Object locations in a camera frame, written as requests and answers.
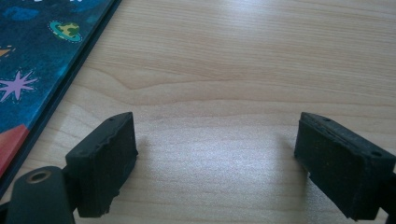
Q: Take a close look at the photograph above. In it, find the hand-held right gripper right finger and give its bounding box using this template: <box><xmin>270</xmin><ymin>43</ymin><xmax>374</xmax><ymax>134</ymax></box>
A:
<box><xmin>293</xmin><ymin>111</ymin><xmax>396</xmax><ymax>221</ymax></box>

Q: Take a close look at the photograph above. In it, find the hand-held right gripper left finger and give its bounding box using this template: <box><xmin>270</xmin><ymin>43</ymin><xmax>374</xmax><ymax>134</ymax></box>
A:
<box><xmin>64</xmin><ymin>111</ymin><xmax>139</xmax><ymax>218</ymax></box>

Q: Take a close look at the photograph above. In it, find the blue cartoon picture book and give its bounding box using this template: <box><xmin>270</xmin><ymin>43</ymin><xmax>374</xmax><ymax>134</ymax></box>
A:
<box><xmin>0</xmin><ymin>0</ymin><xmax>123</xmax><ymax>200</ymax></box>

